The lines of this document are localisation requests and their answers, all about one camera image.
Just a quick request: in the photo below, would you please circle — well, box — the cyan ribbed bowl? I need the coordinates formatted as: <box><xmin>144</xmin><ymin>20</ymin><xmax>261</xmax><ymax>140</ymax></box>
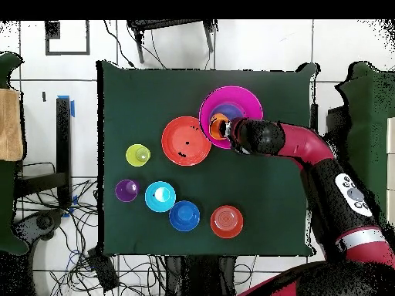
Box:
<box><xmin>143</xmin><ymin>180</ymin><xmax>177</xmax><ymax>214</ymax></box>

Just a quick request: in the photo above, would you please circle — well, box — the white box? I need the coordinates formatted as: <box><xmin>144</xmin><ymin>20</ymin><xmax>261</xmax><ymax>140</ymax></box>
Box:
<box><xmin>386</xmin><ymin>116</ymin><xmax>395</xmax><ymax>154</ymax></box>
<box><xmin>386</xmin><ymin>153</ymin><xmax>395</xmax><ymax>190</ymax></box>

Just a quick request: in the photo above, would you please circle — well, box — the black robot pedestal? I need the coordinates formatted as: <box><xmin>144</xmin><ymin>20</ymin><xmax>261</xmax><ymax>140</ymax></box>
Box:
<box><xmin>164</xmin><ymin>255</ymin><xmax>237</xmax><ymax>296</ymax></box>

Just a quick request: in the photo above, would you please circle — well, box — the black floor stand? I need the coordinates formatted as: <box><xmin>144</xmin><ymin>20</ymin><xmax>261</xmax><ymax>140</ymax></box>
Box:
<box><xmin>13</xmin><ymin>96</ymin><xmax>73</xmax><ymax>209</ymax></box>

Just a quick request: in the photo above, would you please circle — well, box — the large pink plastic bowl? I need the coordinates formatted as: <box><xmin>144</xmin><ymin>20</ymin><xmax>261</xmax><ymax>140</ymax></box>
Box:
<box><xmin>197</xmin><ymin>85</ymin><xmax>265</xmax><ymax>150</ymax></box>

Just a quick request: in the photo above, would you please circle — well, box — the bundle of floor cables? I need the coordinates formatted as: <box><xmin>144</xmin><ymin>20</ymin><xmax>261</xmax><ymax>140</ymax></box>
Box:
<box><xmin>18</xmin><ymin>160</ymin><xmax>167</xmax><ymax>296</ymax></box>

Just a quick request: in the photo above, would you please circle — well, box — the black metal stool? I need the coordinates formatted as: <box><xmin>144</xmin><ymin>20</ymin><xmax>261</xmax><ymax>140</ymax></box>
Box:
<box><xmin>126</xmin><ymin>19</ymin><xmax>219</xmax><ymax>65</ymax></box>

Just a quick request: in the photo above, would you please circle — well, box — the black power strip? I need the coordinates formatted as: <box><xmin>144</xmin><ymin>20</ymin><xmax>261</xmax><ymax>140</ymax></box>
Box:
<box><xmin>86</xmin><ymin>247</ymin><xmax>120</xmax><ymax>293</ymax></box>

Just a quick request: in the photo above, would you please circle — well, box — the blue tape strip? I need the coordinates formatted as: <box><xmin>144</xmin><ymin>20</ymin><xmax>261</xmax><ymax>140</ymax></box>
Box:
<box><xmin>57</xmin><ymin>95</ymin><xmax>76</xmax><ymax>118</ymax></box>
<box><xmin>62</xmin><ymin>194</ymin><xmax>79</xmax><ymax>219</ymax></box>

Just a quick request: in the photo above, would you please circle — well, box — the light blue translucent bowl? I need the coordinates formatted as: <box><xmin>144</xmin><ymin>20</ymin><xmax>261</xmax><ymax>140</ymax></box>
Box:
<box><xmin>209</xmin><ymin>103</ymin><xmax>245</xmax><ymax>124</ymax></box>

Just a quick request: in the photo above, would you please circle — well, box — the purple plastic cup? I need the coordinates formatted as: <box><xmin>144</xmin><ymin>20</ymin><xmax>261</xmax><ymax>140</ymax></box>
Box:
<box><xmin>114</xmin><ymin>179</ymin><xmax>141</xmax><ymax>204</ymax></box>

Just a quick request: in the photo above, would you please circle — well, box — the dark green table cloth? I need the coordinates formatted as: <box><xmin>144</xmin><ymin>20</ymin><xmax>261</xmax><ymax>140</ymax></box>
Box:
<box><xmin>96</xmin><ymin>59</ymin><xmax>320</xmax><ymax>258</ymax></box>

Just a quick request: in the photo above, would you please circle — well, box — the black square frame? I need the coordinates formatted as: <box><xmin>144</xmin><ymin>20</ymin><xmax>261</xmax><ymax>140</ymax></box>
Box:
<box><xmin>45</xmin><ymin>19</ymin><xmax>91</xmax><ymax>57</ymax></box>

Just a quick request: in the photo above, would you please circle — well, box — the thin black floor cable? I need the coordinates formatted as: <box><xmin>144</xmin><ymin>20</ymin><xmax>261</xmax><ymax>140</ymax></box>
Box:
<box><xmin>103</xmin><ymin>19</ymin><xmax>137</xmax><ymax>69</ymax></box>

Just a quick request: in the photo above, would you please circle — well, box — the yellow plastic cup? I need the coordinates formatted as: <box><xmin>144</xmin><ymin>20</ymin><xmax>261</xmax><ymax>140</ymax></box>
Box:
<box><xmin>125</xmin><ymin>143</ymin><xmax>152</xmax><ymax>168</ymax></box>

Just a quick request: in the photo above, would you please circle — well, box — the black floor device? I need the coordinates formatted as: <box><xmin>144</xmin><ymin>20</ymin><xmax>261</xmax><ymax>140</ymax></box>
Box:
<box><xmin>12</xmin><ymin>208</ymin><xmax>66</xmax><ymax>257</ymax></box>

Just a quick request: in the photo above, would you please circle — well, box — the dark blue ribbed bowl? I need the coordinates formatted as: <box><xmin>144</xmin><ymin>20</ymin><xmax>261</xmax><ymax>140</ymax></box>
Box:
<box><xmin>168</xmin><ymin>200</ymin><xmax>201</xmax><ymax>233</ymax></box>

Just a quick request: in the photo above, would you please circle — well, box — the red-orange shallow bowl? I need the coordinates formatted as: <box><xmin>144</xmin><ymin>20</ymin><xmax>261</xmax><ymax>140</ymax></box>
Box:
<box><xmin>160</xmin><ymin>116</ymin><xmax>213</xmax><ymax>167</ymax></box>

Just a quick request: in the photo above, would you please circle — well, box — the dark green side cloth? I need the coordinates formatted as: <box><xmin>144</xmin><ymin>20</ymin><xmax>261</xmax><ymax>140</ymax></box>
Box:
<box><xmin>0</xmin><ymin>51</ymin><xmax>29</xmax><ymax>255</ymax></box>
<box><xmin>334</xmin><ymin>60</ymin><xmax>395</xmax><ymax>214</ymax></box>

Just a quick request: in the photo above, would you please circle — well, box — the orange plastic cup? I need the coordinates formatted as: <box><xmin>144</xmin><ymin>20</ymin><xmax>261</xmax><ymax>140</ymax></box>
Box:
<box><xmin>208</xmin><ymin>113</ymin><xmax>231</xmax><ymax>142</ymax></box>

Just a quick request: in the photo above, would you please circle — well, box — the orange translucent bowl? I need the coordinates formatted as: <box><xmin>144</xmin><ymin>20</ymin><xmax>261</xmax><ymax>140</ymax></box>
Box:
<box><xmin>210</xmin><ymin>205</ymin><xmax>245</xmax><ymax>240</ymax></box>

